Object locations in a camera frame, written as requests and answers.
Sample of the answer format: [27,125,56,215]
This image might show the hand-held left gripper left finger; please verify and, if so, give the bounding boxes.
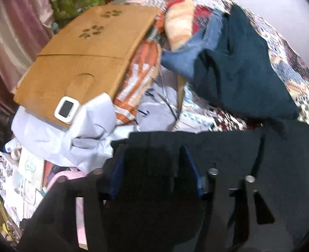
[18,148,125,252]

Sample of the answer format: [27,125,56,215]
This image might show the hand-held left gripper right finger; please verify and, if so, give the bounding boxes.
[180,144,302,252]

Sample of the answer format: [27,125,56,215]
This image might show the black pants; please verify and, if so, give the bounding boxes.
[102,118,309,252]

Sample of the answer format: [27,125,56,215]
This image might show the dark teal pants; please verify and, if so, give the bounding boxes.
[192,5,300,120]

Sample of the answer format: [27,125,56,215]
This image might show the pink plastic item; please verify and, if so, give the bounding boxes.
[50,169,88,248]

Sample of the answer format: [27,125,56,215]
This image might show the light grey shirt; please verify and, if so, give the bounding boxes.
[11,66,182,174]

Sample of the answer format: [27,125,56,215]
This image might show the white digital timer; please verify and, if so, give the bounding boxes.
[54,96,81,125]

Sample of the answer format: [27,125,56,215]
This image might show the white printed sheet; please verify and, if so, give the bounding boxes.
[0,139,50,227]

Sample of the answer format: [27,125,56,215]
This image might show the blue jeans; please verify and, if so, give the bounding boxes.
[161,13,223,81]

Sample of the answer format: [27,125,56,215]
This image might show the orange patterned cloth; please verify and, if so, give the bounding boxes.
[114,10,167,125]

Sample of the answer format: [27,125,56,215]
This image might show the wooden lap desk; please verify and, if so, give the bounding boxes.
[13,5,162,131]

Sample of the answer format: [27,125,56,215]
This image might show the patchwork bed blanket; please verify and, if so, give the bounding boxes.
[128,0,309,135]

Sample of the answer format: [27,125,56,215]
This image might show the colourful plush blanket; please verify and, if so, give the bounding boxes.
[165,0,216,52]

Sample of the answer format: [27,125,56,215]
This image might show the striped pink curtain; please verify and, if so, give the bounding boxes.
[0,0,56,114]

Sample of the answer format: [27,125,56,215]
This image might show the thin dark cable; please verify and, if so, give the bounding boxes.
[157,68,180,119]

